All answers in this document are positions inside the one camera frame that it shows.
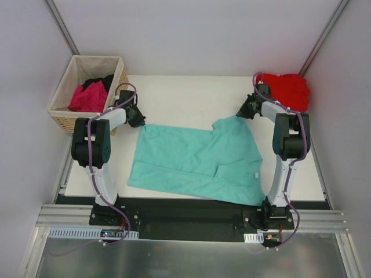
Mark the left grey cable duct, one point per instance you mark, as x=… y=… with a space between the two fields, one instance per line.
x=92 y=233

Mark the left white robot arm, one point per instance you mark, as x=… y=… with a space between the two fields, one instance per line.
x=91 y=148

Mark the black t shirt in basket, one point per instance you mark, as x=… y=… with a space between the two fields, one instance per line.
x=106 y=81

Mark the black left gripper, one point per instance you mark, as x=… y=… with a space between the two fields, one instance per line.
x=137 y=119

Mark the right grey cable duct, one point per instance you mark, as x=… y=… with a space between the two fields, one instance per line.
x=253 y=238

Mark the red t shirt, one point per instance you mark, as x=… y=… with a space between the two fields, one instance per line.
x=290 y=93

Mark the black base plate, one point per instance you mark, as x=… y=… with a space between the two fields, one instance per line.
x=190 y=219

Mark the left aluminium frame post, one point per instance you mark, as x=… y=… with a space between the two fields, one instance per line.
x=62 y=27

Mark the aluminium frame post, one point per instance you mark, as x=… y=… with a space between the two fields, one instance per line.
x=62 y=27
x=334 y=18

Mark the right aluminium frame post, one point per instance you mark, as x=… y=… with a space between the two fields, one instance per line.
x=334 y=18

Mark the aluminium rail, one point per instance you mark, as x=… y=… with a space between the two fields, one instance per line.
x=311 y=221

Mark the grey cable duct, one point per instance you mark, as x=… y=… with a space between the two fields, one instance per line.
x=253 y=238
x=92 y=233

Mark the teal t shirt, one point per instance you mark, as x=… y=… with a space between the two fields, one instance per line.
x=223 y=163

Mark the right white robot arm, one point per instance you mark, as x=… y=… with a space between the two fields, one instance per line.
x=290 y=143

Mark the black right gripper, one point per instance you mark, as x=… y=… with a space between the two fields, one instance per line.
x=245 y=109

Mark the pink t shirt in basket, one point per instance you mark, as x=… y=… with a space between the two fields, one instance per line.
x=91 y=99

